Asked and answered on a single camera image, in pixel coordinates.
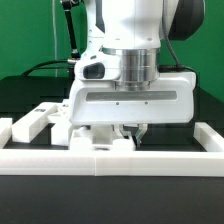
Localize black cable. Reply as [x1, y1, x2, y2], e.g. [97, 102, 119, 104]
[21, 59, 76, 78]

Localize white chair seat part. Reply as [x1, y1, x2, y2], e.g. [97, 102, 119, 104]
[69, 125, 136, 152]

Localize white tagged flat board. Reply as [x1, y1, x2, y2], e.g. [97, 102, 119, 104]
[62, 99, 69, 109]

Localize white fence frame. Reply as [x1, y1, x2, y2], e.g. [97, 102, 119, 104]
[0, 118, 224, 177]

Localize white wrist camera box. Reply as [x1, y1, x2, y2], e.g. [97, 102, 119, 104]
[74, 52, 120, 81]

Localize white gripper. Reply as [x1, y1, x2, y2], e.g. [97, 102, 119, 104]
[68, 72, 196, 145]

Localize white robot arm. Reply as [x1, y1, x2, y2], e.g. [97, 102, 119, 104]
[69, 0, 205, 146]

